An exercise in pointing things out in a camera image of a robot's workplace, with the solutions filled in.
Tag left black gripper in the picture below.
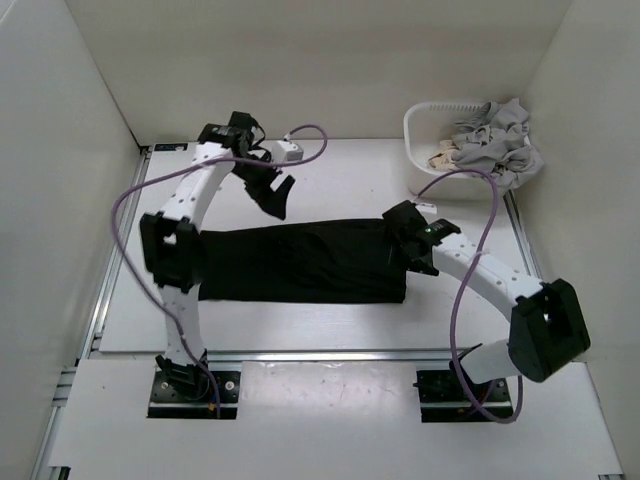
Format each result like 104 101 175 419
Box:
230 153 294 221

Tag black trousers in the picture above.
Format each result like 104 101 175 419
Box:
199 219 406 304

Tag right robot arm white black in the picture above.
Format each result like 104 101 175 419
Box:
383 201 591 400

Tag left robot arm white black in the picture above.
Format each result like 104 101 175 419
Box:
139 112 304 406

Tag beige crumpled garment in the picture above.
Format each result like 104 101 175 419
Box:
426 140 458 172

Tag white plastic basket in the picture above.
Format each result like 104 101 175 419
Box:
403 102 492 202

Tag grey crumpled garment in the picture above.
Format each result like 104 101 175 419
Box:
451 98 544 193

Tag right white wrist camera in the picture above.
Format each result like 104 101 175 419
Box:
414 201 437 214

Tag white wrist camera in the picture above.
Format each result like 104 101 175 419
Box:
414 201 437 214
271 140 304 163

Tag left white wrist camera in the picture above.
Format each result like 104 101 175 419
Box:
271 140 304 163

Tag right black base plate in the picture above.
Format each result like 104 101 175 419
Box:
413 370 514 423

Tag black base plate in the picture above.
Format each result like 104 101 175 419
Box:
413 370 514 423
147 370 241 420

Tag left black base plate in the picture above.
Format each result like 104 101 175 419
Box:
147 370 241 420

